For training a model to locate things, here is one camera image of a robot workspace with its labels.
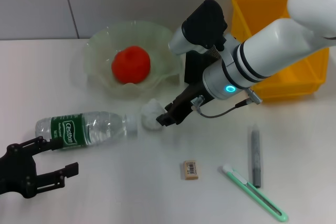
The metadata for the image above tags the clear green-label water bottle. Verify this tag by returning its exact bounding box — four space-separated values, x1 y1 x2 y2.
35 111 139 151

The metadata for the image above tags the mint green utility knife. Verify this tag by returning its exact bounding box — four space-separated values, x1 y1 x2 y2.
222 165 289 222

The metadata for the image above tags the right arm cable with connector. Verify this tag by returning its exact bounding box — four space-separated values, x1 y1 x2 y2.
191 89 260 118

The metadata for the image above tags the white paper ball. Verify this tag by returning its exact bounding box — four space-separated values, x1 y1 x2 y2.
140 98 165 132

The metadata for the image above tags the yellow plastic bin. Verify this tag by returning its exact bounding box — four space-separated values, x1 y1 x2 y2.
230 0 330 103

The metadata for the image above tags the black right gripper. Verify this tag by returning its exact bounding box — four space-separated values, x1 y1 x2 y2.
156 79 216 127

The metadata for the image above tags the beige eraser with barcode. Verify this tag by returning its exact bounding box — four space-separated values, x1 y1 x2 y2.
182 159 200 182

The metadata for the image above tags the pale green wavy glass plate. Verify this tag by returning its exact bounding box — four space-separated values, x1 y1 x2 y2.
83 20 184 101

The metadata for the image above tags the orange fruit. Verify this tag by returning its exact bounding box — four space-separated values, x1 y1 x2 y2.
111 46 152 84

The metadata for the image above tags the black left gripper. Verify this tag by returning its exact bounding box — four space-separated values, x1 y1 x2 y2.
0 136 79 200

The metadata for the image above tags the grey marker pen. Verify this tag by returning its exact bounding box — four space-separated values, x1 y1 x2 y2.
248 125 263 189

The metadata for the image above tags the right wrist camera housing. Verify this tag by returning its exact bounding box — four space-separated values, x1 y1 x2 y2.
169 0 228 59

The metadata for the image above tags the black mesh pen holder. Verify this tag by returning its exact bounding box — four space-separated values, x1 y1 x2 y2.
184 45 221 86

